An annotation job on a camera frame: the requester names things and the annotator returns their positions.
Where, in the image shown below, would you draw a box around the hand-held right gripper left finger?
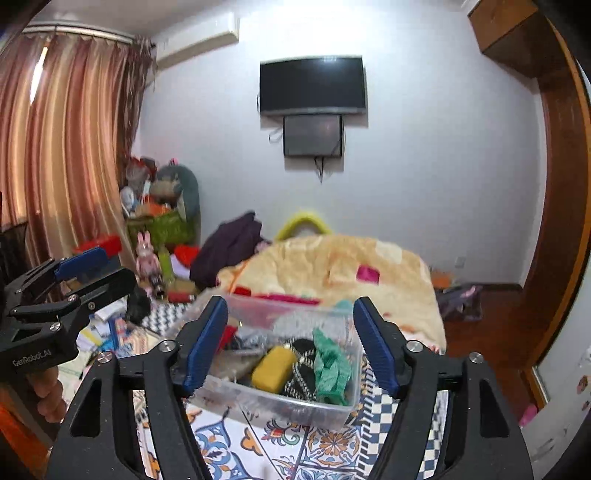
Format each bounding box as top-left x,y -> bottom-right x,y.
46,295 -> 229,480

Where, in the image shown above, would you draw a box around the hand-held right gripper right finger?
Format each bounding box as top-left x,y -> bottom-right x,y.
353,296 -> 532,480

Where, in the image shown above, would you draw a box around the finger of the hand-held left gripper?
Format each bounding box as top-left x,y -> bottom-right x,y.
9,267 -> 138,333
7,246 -> 108,305

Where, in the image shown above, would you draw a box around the red cloth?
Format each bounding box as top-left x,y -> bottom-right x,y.
217,325 -> 238,354

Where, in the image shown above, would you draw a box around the beige drawstring pouch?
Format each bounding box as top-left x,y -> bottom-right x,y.
208,353 -> 262,384

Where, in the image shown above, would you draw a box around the green knitted glove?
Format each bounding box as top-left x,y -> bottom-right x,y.
312,327 -> 354,406

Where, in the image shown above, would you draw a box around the black heart-shaped chain bag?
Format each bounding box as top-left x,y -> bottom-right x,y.
281,338 -> 324,400

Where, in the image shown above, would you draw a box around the yellow soft pouch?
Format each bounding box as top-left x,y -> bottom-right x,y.
252,346 -> 298,394

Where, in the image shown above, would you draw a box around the clear plastic storage box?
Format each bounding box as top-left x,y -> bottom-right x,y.
178,295 -> 365,432

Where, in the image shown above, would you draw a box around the person's left hand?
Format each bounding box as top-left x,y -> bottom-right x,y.
25,367 -> 65,424

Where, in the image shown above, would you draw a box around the red box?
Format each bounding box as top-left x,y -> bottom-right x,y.
74,234 -> 123,259

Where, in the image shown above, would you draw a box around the scattered paper cards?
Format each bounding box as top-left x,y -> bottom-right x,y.
76,300 -> 139,358

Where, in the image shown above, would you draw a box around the pink bunny figure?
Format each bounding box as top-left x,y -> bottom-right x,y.
135,232 -> 160,291

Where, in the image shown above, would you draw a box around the green bottle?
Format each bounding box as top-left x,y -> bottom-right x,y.
157,247 -> 175,284

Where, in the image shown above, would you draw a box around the purple bag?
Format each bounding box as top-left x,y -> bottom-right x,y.
434,284 -> 483,321

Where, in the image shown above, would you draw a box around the dark purple garment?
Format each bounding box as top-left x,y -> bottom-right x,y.
190,211 -> 264,289

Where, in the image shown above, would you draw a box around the pile of plush toys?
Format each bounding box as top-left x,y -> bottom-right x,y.
121,157 -> 160,217

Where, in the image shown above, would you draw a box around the yellow patterned quilt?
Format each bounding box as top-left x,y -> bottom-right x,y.
216,233 -> 446,356

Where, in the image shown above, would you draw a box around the striped orange curtain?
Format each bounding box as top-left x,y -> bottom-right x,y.
0,30 -> 155,273

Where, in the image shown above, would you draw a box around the patterned bed sheet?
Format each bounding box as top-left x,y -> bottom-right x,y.
74,295 -> 462,480

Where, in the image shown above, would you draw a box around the grey-green plush dinosaur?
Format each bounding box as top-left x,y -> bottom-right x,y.
154,164 -> 201,241

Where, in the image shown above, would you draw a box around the yellow fuzzy hoop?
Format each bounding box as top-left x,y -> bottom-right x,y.
276,210 -> 333,241

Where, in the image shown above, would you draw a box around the white heater with stickers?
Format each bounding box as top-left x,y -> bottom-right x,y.
517,346 -> 591,462

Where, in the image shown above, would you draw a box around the white air conditioner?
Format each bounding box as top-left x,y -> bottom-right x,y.
154,11 -> 241,70

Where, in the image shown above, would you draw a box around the wooden overhead cabinet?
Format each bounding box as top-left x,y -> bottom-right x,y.
467,0 -> 555,79

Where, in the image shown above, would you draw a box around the small wall monitor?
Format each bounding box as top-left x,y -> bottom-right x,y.
283,114 -> 345,158

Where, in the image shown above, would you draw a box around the wooden door frame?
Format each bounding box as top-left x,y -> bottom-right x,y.
522,14 -> 591,370

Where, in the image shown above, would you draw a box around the black wall television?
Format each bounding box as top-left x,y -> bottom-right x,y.
259,55 -> 369,116

